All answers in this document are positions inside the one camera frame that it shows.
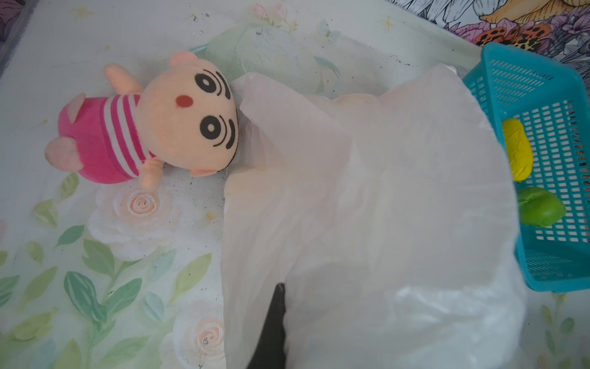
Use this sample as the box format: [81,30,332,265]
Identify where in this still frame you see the green fruit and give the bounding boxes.
[517,187,567,228]

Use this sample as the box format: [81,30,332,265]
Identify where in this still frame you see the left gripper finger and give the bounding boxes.
[247,283,286,369]

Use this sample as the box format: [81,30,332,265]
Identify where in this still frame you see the yellow fruit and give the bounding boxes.
[502,118,534,183]

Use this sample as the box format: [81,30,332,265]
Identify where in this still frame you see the cartoon boy doll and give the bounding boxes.
[45,52,239,192]

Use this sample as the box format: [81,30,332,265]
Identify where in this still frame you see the teal plastic basket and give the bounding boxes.
[463,43,589,293]

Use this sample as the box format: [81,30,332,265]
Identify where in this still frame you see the white plastic bag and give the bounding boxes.
[221,65,526,368]

